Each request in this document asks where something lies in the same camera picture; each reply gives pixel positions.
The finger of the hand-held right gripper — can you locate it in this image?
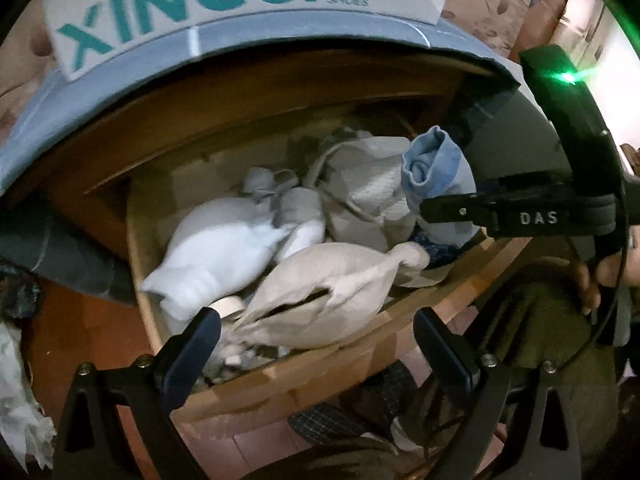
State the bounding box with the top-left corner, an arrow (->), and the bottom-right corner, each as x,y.
420,172 -> 574,239

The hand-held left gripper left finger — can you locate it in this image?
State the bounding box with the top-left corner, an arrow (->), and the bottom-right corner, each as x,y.
52,306 -> 222,480

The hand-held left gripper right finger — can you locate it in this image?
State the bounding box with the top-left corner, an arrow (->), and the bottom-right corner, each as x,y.
414,308 -> 583,480

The blue sock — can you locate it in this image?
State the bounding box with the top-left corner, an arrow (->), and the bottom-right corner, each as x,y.
400,127 -> 482,247

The wooden drawer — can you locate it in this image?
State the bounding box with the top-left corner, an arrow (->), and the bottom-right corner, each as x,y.
125,125 -> 536,421

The pale underwear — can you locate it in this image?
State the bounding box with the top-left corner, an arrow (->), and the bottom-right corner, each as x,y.
142,197 -> 292,322

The dark blue patterned underwear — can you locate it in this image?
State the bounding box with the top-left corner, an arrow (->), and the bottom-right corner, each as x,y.
414,230 -> 482,268

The person's right hand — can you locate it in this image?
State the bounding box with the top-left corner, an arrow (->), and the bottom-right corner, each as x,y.
575,224 -> 640,315

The person's olive trouser leg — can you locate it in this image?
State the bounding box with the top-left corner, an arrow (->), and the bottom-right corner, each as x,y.
480,280 -> 622,462

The dark plaid cloth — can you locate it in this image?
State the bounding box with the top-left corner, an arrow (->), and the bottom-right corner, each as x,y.
287,360 -> 422,449

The small white sock bundle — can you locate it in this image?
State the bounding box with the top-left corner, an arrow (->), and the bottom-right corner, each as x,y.
272,187 -> 327,262

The white plastic bag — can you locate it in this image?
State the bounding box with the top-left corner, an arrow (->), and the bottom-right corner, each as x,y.
0,320 -> 57,472

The blue lined cover cloth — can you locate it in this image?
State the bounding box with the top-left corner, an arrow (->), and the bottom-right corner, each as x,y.
0,15 -> 566,196

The wooden cabinet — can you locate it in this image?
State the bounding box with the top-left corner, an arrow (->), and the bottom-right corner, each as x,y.
7,52 -> 506,281

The grey-white strappy underwear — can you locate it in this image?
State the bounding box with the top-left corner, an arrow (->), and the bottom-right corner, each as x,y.
305,130 -> 422,254

